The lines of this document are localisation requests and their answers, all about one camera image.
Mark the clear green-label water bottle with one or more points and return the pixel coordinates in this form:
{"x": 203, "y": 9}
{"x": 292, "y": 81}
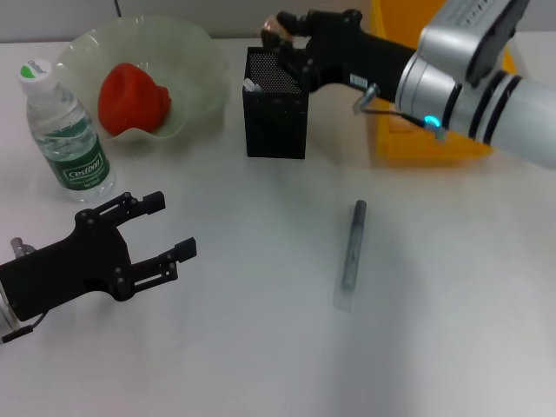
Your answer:
{"x": 82, "y": 169}

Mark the tan eraser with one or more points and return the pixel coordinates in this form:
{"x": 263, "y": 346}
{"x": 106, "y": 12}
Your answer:
{"x": 271, "y": 27}

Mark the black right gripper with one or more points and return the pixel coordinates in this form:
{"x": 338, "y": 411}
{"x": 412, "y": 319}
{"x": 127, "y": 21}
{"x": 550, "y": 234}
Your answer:
{"x": 356, "y": 56}

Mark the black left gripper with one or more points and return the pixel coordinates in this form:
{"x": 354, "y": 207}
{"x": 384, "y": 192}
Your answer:
{"x": 65, "y": 269}

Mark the black mesh pen holder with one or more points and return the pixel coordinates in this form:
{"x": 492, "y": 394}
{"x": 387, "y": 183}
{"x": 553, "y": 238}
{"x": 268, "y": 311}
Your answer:
{"x": 276, "y": 130}

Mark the pale green glass fruit plate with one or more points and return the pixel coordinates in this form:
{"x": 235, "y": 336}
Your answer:
{"x": 195, "y": 65}

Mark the grey marker pen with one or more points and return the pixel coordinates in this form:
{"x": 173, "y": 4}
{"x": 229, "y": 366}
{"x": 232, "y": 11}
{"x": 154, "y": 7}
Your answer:
{"x": 351, "y": 252}

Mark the yellow plastic bin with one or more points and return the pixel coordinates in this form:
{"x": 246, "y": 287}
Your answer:
{"x": 417, "y": 147}

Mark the mint green utility knife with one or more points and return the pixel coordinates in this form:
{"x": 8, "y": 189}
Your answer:
{"x": 252, "y": 85}

